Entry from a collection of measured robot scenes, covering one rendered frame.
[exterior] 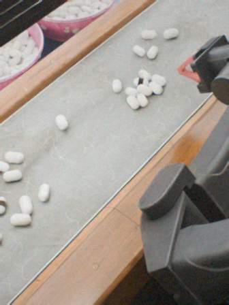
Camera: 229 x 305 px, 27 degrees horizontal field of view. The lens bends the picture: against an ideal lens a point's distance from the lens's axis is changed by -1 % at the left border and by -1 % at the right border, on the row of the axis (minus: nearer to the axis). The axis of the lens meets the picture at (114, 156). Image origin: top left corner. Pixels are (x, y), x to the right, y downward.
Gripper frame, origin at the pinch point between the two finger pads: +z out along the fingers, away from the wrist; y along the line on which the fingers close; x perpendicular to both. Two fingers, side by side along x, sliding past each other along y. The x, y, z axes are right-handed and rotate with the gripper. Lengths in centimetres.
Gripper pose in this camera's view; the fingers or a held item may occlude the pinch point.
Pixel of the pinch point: (181, 69)
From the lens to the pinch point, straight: 95.1
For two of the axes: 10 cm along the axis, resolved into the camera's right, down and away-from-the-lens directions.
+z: -6.0, 0.0, 8.0
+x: 4.9, 7.8, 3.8
